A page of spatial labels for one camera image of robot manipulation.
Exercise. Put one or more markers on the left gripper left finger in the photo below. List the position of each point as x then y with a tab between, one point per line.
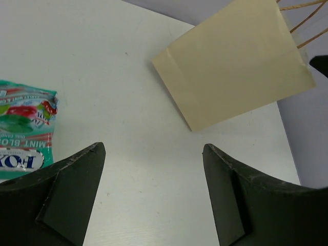
53	205

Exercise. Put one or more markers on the beige paper bag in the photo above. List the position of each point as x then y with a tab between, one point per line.
242	58

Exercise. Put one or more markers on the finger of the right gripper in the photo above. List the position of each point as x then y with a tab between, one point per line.
320	63

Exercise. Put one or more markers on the green Fox's mint candy bag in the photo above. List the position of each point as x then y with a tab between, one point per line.
28	117

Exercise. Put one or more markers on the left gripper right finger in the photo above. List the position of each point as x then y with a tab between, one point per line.
253	208

